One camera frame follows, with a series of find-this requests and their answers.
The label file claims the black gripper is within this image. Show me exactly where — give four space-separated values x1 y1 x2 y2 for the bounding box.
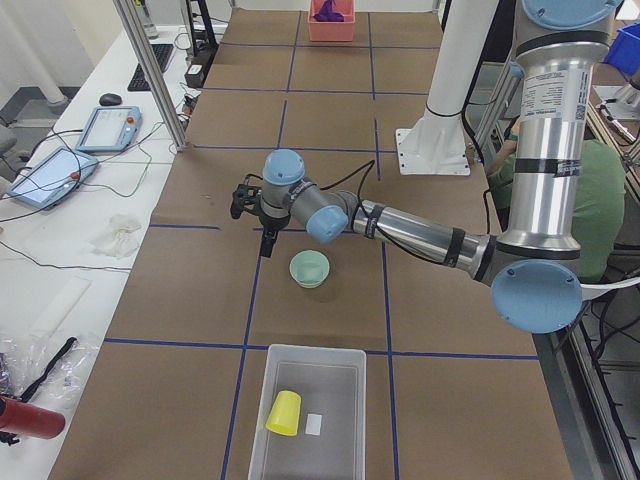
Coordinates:
259 204 291 258

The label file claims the yellow plastic cup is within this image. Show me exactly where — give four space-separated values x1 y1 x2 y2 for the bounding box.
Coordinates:
265 390 302 437

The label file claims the purple microfiber cloth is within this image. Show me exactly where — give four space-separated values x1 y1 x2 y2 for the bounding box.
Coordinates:
313 0 344 23

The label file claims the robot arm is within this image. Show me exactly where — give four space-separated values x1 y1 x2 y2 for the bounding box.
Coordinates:
254 1 618 333

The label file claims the mint green bowl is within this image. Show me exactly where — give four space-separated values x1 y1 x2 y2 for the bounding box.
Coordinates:
289 250 330 288

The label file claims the crumpled white tissue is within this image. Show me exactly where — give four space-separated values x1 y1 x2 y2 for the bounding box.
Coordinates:
90 214 141 259

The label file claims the far teach pendant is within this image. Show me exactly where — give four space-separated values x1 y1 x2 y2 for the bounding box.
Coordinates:
75 105 142 155

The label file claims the teach pendant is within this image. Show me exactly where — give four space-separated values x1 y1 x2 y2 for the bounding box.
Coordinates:
75 105 142 155
6 147 98 209

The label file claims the black keyboard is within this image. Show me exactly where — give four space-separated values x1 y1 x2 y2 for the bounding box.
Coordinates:
127 43 176 92

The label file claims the pink plastic tray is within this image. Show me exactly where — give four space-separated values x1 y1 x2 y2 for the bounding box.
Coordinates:
307 0 355 42

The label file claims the black computer mouse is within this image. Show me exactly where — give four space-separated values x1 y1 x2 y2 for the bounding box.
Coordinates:
99 93 122 107

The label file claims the clear plastic bin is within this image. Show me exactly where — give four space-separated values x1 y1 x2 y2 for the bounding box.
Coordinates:
248 344 367 479

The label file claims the near teach pendant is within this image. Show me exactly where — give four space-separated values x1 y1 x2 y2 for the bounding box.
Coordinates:
6 147 98 209

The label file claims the red cylinder bottle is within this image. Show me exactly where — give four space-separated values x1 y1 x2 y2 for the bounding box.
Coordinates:
1 397 66 439

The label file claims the person in green shirt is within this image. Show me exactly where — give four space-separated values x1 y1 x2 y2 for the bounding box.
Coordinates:
487 120 625 284

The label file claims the blue storage crate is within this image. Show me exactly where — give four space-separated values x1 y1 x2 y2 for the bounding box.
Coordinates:
604 23 640 75

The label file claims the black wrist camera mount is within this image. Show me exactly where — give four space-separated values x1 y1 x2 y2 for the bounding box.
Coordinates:
230 173 262 220

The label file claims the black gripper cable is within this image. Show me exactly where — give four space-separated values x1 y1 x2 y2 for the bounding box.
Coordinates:
319 159 377 221

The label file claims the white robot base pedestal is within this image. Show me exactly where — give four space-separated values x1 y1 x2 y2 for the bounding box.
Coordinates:
396 0 499 176

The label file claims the aluminium frame post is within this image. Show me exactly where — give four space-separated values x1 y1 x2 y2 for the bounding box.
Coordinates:
113 0 187 152

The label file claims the black strap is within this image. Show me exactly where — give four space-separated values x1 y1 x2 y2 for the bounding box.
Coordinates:
19 336 79 404

